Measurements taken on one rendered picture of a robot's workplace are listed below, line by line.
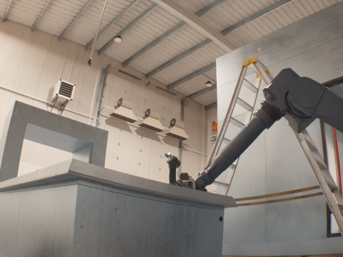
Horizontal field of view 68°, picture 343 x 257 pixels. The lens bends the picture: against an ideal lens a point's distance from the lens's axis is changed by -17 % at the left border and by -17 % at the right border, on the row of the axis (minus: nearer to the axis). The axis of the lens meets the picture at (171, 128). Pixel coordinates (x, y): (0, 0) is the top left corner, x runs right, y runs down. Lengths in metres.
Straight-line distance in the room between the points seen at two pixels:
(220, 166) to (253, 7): 9.25
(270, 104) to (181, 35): 10.38
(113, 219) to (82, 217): 0.14
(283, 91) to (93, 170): 1.46
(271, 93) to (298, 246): 1.85
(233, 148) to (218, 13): 9.36
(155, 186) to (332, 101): 1.26
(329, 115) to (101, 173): 1.40
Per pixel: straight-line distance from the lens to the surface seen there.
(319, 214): 3.27
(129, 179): 1.17
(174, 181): 1.68
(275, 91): 2.12
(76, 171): 1.04
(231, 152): 2.06
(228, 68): 4.62
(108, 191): 1.15
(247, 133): 2.08
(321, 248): 3.26
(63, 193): 1.19
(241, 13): 11.19
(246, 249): 3.72
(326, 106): 1.95
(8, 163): 2.99
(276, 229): 3.49
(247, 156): 3.87
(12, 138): 3.04
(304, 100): 1.96
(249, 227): 3.70
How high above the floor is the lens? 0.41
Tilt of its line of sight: 21 degrees up
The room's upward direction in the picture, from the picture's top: 3 degrees clockwise
